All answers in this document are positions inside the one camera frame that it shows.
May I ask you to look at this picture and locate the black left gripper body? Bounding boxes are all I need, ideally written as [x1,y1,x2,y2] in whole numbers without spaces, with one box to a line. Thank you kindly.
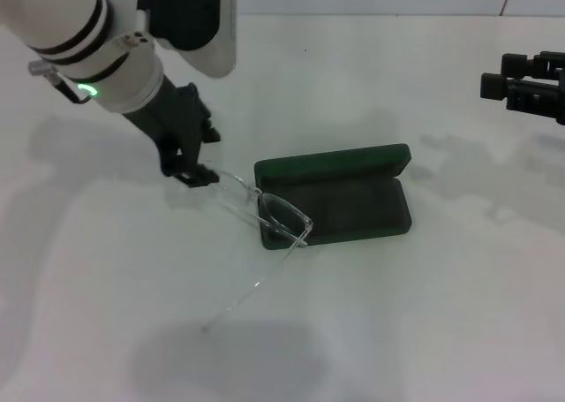
[121,77,213,178]

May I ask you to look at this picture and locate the clear transparent glasses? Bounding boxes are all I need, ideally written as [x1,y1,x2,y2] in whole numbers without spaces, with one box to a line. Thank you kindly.
[200,165,314,335]

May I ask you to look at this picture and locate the green glasses case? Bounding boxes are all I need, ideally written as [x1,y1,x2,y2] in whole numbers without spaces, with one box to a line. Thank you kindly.
[253,143,414,251]

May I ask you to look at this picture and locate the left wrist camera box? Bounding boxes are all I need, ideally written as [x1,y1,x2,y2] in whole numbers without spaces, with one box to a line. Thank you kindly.
[136,0,237,79]

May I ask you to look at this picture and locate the left arm dark cable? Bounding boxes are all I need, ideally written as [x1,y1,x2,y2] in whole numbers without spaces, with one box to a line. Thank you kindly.
[28,61,96,105]

